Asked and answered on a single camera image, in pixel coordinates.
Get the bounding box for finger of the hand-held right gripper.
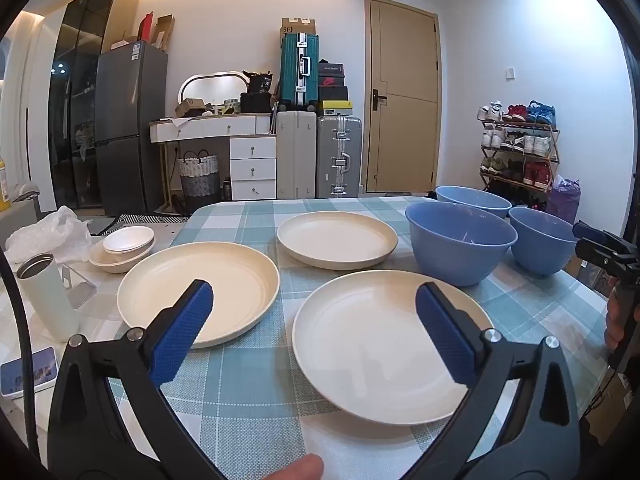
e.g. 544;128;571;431
575;239;618;275
572;220;626;248

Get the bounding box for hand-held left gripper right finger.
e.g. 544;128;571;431
415;281;583;480

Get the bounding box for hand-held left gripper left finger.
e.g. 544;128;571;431
47;279;226;480

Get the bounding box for cream plate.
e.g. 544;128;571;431
276;211;399;271
292;270;496;426
116;241;280;349

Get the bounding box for blue bowl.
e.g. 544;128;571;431
507;206;581;277
434;185;512;221
405;201;518;287

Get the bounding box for person's right hand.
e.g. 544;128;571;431
604;277;626;353

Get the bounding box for person's left hand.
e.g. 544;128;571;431
260;452;326;480

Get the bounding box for purple bag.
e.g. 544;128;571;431
545;176;581;225

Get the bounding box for wooden shoe rack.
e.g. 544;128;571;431
479;115;561;211

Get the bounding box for checked tablecloth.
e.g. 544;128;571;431
0;196;608;480

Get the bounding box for wide cream bowl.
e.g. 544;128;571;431
88;240;157;274

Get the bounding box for small cream bowl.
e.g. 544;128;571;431
102;225;156;262

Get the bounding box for clear phone stand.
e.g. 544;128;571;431
60;265;98;309

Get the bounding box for rows of racked sneakers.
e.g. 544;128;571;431
477;100;558;191

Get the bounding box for patterned floor rug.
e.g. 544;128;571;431
102;212;191;236

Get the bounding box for white tumbler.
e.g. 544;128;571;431
16;252;81;343

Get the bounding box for woven laundry basket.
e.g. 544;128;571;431
178;150;221;211

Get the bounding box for smartphone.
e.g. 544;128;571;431
0;346;57;400

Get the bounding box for white plastic bag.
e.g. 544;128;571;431
5;205;93;264

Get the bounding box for white vanity desk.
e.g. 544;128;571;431
150;115;277;211

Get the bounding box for tan door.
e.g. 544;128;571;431
365;0;441;193

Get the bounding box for beige suitcase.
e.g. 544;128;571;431
276;110;318;200

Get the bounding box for silver suitcase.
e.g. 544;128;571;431
316;116;363;200

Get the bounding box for grey refrigerator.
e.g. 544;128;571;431
95;42;168;216

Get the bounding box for black bag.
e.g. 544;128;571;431
240;72;274;114

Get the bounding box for oval mirror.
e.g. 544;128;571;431
178;71;251;111

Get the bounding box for dark glass cabinet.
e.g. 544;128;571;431
47;0;141;211

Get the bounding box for teal suitcase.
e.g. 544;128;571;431
279;32;321;111

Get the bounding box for tall open cardboard box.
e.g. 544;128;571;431
152;14;176;52

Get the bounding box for cardboard box with black print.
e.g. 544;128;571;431
280;17;317;37

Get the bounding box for black cable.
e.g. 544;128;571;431
0;250;41;480

